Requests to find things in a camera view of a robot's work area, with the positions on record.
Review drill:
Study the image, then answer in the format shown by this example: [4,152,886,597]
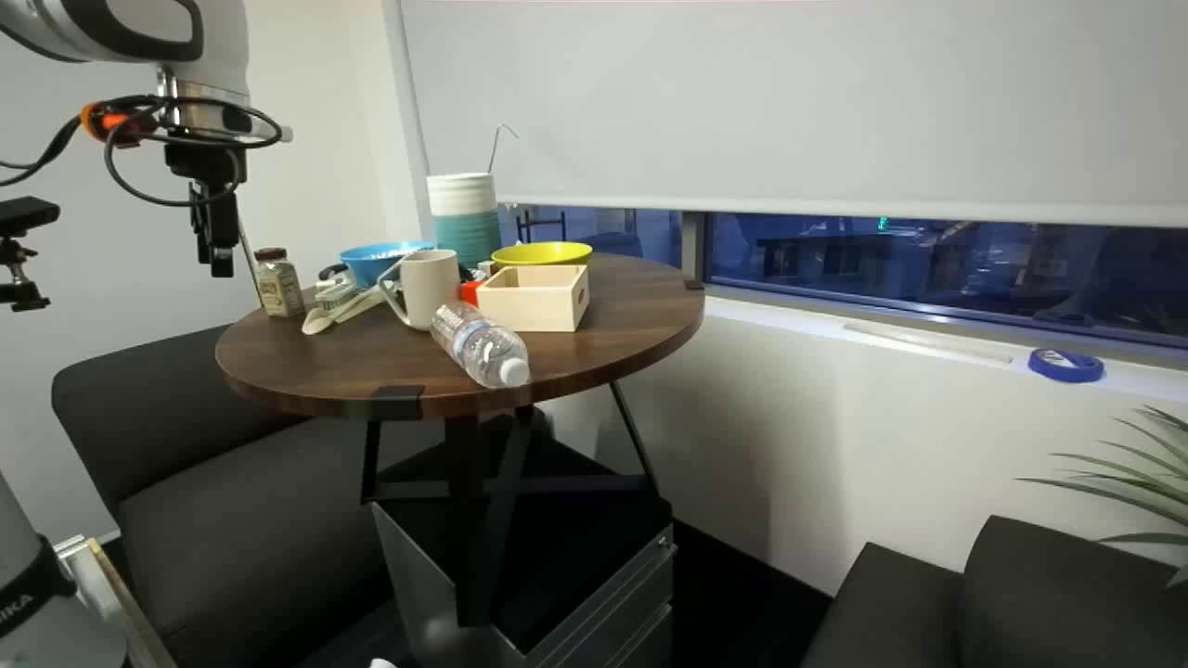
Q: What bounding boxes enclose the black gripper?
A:
[165,135,250,283]

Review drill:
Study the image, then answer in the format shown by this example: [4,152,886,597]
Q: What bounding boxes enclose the blue patterned paper bowl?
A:
[338,236,437,288]

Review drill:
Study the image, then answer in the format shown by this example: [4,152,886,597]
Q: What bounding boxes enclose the beige ceramic mug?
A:
[384,247,464,333]

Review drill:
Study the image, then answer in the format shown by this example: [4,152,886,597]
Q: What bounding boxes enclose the small glass spice jar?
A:
[251,243,308,321]

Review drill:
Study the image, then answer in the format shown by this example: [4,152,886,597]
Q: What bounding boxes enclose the white plastic utensil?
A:
[312,264,376,307]
[296,286,399,340]

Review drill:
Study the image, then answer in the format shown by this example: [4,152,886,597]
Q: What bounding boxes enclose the round dark wooden table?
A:
[213,253,709,628]

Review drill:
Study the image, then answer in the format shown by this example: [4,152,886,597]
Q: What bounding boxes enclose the dark grey sofa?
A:
[50,321,412,668]
[797,511,1188,668]

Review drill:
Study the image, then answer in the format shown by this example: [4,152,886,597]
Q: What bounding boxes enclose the stack of white cups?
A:
[423,166,505,271]

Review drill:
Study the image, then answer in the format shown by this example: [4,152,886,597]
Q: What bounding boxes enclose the clear plastic water bottle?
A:
[427,298,534,393]

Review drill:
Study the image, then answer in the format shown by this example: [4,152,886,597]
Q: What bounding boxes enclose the light wooden box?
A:
[472,261,595,333]

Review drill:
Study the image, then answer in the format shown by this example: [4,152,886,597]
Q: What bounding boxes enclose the yellow plate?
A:
[485,236,597,271]

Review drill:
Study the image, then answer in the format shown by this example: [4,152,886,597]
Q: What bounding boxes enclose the grey metal bin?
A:
[369,487,681,668]

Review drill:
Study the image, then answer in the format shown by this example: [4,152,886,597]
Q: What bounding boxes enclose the white roller blind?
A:
[394,0,1188,230]

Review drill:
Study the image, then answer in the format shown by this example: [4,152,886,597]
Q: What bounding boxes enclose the dark window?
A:
[505,199,1188,362]

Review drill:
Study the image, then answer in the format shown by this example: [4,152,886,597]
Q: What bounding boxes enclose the blue tape roll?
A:
[1026,340,1111,384]

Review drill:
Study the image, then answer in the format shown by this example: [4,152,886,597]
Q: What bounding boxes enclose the green spiky plant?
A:
[1022,403,1188,591]

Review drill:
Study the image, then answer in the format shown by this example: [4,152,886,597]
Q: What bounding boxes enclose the black cable with orange connector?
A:
[0,93,290,213]

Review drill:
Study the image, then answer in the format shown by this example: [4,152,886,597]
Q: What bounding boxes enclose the black camera on tripod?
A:
[0,193,62,314]

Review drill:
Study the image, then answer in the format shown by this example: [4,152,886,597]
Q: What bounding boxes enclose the thin grey bent wire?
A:
[484,120,524,178]

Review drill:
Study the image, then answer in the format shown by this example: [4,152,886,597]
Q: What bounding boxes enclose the aluminium frame bar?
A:
[50,532,180,668]

